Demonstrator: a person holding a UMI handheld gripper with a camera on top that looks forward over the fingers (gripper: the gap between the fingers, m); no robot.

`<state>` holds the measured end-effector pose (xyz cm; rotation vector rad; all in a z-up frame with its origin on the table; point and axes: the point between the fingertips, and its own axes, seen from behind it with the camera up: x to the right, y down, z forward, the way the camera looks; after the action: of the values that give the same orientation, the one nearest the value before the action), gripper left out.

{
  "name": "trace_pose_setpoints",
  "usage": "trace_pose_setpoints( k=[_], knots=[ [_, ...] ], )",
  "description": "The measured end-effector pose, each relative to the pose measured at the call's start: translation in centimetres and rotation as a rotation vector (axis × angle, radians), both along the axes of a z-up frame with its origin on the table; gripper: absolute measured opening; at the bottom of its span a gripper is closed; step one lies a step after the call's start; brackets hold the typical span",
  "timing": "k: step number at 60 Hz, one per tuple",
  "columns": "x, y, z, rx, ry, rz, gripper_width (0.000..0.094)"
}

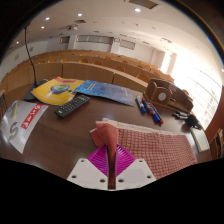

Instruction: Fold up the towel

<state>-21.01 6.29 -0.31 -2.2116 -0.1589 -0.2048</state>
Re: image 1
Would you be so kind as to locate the yellow pen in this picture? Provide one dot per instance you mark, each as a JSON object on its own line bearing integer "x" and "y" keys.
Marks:
{"x": 15, "y": 110}

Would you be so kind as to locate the black marker pen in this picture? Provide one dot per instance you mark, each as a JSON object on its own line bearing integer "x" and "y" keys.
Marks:
{"x": 180, "y": 115}

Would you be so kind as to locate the red and blue whiteboard marker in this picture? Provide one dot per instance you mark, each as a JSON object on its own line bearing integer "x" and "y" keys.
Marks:
{"x": 156, "y": 114}

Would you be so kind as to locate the recessed ceiling lights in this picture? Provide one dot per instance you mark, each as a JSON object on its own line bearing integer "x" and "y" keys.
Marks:
{"x": 80, "y": 14}

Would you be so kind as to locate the blue booklet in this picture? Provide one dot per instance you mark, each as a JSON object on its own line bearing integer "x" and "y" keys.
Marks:
{"x": 106, "y": 90}

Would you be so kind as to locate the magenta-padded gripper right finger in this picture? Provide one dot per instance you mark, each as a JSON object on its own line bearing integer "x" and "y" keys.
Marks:
{"x": 128, "y": 166}

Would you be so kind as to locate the wooden lecture hall seating rows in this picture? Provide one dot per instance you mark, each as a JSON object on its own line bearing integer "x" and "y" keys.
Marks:
{"x": 100, "y": 68}

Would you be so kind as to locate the red checkered towel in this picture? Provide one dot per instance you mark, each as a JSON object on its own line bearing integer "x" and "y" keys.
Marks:
{"x": 156, "y": 146}

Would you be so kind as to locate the wooden shelf unit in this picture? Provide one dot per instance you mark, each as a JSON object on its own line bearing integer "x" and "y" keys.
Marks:
{"x": 218, "y": 143}

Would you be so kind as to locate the black gooseneck desk microphone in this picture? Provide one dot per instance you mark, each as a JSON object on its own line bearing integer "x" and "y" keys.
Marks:
{"x": 31, "y": 60}

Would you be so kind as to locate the small folding side table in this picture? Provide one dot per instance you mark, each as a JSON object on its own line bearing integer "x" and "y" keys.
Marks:
{"x": 2, "y": 103}

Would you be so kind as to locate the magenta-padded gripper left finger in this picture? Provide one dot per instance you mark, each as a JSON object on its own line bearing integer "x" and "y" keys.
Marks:
{"x": 96, "y": 166}

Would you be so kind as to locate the black handheld microphone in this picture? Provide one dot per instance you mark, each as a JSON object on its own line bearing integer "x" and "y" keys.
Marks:
{"x": 192, "y": 121}

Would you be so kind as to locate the wooden desk organizer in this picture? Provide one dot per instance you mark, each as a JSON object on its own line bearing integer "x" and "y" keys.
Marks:
{"x": 168, "y": 95}

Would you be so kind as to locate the black remote control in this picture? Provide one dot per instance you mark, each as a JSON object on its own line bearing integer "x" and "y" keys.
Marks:
{"x": 72, "y": 105}

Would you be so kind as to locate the rectangular ceiling air vent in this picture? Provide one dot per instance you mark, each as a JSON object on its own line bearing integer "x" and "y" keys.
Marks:
{"x": 144, "y": 3}

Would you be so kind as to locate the white notebook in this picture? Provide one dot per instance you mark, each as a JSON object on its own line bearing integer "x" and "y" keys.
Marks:
{"x": 200, "y": 140}

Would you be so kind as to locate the white magazine with red label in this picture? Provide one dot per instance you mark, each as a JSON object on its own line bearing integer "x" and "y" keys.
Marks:
{"x": 21, "y": 125}

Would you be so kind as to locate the yellow booklet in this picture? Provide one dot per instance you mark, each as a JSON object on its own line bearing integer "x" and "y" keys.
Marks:
{"x": 56, "y": 90}

